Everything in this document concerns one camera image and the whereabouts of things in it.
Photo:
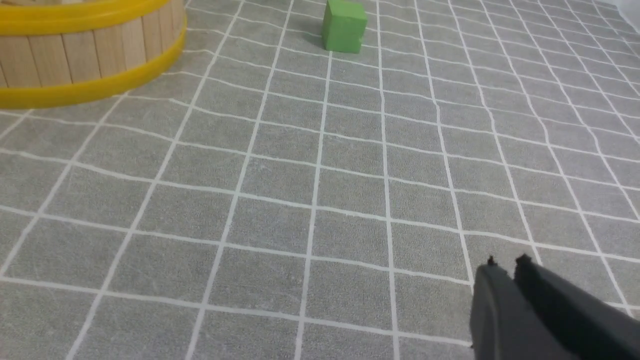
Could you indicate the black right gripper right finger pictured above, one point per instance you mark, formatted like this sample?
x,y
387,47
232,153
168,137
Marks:
x,y
586,326

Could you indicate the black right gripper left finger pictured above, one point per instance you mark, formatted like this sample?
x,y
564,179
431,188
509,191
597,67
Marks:
x,y
503,324

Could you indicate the bamboo steamer tray yellow rim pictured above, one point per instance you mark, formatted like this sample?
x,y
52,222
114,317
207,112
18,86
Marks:
x,y
55,53

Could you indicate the grey checked tablecloth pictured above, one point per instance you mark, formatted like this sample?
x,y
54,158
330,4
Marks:
x,y
266,199

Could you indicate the green cube block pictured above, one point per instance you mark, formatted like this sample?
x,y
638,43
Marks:
x,y
343,26

